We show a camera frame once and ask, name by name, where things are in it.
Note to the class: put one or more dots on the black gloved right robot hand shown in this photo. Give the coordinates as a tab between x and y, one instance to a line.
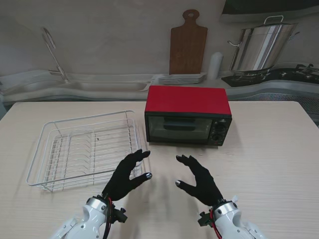
204	184

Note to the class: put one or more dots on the black oven knob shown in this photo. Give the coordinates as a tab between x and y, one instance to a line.
219	138
221	128

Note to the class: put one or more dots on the red black toaster oven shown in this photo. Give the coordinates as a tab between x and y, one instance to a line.
187	102

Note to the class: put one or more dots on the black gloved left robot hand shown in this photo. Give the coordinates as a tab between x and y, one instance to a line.
119	181

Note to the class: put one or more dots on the steel kitchen sink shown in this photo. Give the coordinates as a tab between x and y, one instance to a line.
99	86

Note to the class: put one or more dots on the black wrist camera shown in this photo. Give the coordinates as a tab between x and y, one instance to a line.
205	219
119	216

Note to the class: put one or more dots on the stack of white plates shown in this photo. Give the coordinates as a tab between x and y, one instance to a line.
182	79

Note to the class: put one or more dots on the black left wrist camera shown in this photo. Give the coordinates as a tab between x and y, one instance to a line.
119	216

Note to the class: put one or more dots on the tall steel stock pot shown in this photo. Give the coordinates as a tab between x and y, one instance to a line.
261	47

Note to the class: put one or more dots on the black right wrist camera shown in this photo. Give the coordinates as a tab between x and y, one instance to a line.
205	219

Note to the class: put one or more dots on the black gas stove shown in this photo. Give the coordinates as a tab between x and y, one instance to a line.
286	74

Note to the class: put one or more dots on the dark range hood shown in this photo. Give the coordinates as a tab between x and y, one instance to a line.
274	7

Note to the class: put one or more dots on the chrome kitchen faucet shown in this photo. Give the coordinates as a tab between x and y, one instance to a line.
60	69

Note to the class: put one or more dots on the white paper towel roll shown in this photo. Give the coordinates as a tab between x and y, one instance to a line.
215	66

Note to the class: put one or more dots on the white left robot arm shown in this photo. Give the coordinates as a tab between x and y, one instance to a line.
89	216

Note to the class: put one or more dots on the brown wooden cutting board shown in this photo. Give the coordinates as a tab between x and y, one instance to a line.
188	49

